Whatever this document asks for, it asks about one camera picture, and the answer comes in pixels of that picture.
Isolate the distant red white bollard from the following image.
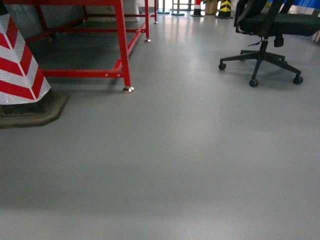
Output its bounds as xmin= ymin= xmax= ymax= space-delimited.
xmin=191 ymin=0 xmax=203 ymax=17

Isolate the potted green plant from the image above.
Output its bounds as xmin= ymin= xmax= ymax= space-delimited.
xmin=202 ymin=0 xmax=219 ymax=15

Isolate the yellow black striped bollard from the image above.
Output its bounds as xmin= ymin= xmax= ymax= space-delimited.
xmin=215 ymin=0 xmax=233 ymax=19

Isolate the red white striped bollard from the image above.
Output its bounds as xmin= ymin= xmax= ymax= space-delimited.
xmin=0 ymin=4 xmax=69 ymax=129

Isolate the black office chair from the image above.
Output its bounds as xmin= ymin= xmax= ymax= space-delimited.
xmin=218 ymin=0 xmax=320 ymax=88

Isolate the red metal frame table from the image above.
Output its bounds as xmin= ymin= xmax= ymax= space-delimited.
xmin=0 ymin=0 xmax=159 ymax=95

